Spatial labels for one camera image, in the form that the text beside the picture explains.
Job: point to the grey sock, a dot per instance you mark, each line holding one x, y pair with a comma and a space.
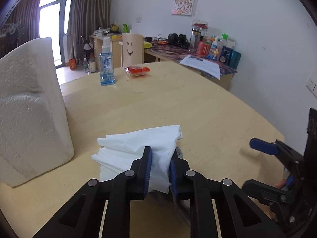
173, 203

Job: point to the brown curtain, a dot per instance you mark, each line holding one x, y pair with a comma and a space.
21, 26
84, 18

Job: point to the right brown curtain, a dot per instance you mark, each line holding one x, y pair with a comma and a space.
84, 18

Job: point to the patterned desk mat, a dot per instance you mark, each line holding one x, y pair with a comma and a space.
182, 56

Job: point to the white towel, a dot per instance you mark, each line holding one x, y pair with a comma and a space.
118, 151

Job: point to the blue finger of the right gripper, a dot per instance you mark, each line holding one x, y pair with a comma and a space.
263, 146

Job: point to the wooden smiley chair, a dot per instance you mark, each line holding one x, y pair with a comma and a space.
132, 49

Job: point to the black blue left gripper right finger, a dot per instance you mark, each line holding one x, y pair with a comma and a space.
218, 209

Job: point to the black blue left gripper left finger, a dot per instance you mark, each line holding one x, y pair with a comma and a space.
102, 209

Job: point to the steel thermos bottle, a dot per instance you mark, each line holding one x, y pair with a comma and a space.
195, 37

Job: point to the black headphones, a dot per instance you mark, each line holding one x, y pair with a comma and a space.
178, 40

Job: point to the white printed paper sheet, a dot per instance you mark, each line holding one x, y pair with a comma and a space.
202, 65

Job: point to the anime girl wall picture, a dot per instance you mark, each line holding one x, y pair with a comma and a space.
182, 7

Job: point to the left brown curtain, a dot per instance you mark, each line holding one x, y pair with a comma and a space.
21, 26

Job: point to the red snack packet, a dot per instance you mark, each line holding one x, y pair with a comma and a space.
135, 71

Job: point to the teal box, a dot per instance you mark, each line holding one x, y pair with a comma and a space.
234, 60

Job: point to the glass balcony door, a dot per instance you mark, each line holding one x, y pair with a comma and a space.
53, 23

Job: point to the blue spray bottle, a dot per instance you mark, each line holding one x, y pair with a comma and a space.
107, 76

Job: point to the white styrofoam box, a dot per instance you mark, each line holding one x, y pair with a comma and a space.
35, 135

